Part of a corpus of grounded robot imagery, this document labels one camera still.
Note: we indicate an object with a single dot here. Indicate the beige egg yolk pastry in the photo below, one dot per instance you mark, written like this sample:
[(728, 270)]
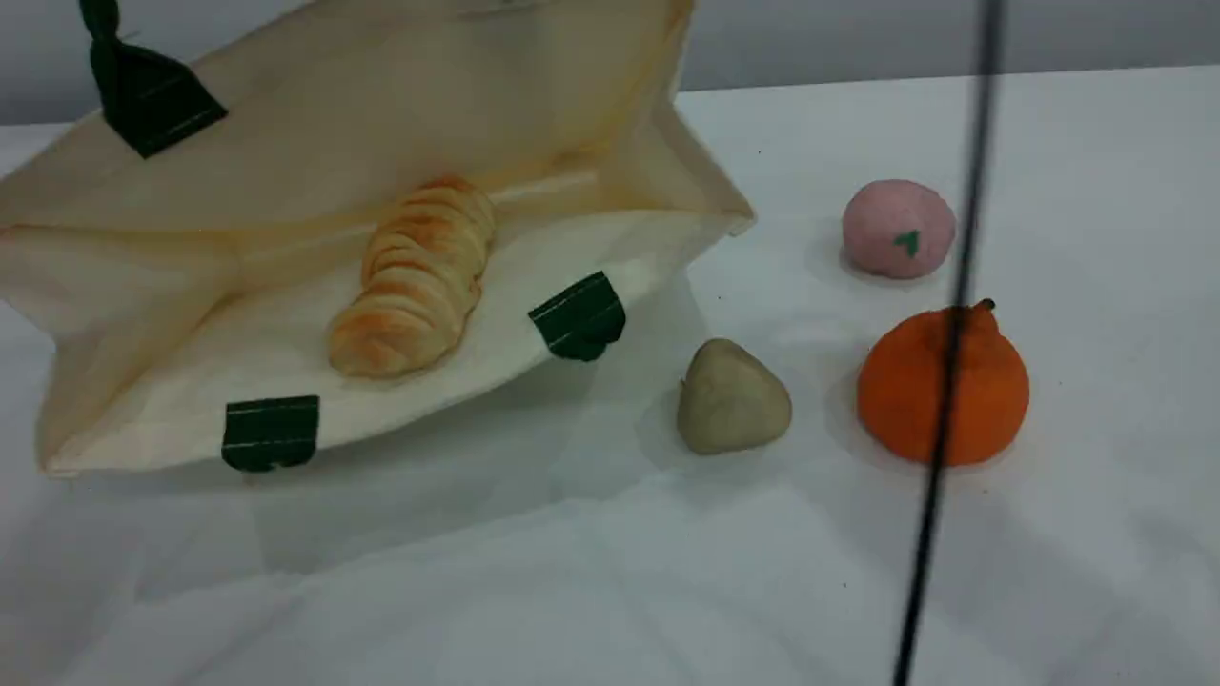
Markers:
[(729, 400)]

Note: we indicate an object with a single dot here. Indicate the long ridged golden bread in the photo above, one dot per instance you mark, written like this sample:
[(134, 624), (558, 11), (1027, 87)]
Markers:
[(410, 286)]

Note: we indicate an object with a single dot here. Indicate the pink round pastry green leaf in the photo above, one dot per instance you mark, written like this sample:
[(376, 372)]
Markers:
[(891, 219)]

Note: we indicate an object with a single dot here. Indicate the orange tangerine-shaped pastry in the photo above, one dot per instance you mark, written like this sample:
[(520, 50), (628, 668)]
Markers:
[(991, 400)]

